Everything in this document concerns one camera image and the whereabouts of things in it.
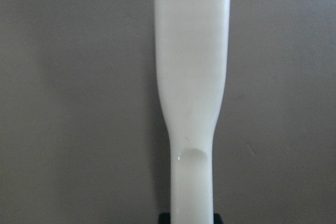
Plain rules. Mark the beige brush black bristles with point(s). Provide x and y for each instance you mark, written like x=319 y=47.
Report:
x=191 y=43

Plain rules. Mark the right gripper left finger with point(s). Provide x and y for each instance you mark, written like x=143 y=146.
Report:
x=164 y=216

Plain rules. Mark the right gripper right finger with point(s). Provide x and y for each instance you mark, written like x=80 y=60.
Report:
x=217 y=219

